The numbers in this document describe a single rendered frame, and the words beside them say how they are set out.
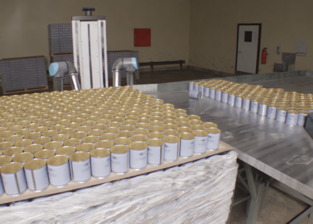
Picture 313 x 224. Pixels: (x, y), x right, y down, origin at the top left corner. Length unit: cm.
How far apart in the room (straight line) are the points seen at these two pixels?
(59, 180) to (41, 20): 918
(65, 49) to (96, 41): 564
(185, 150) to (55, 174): 48
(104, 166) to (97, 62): 190
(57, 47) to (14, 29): 224
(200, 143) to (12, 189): 68
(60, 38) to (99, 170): 750
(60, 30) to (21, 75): 187
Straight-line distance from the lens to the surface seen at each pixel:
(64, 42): 818
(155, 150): 85
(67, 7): 995
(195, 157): 96
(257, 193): 145
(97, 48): 259
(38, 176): 77
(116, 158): 80
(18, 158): 87
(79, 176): 79
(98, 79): 262
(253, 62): 920
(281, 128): 146
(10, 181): 77
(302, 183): 97
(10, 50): 979
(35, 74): 814
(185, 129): 104
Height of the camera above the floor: 156
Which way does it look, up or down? 17 degrees down
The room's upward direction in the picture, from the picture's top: straight up
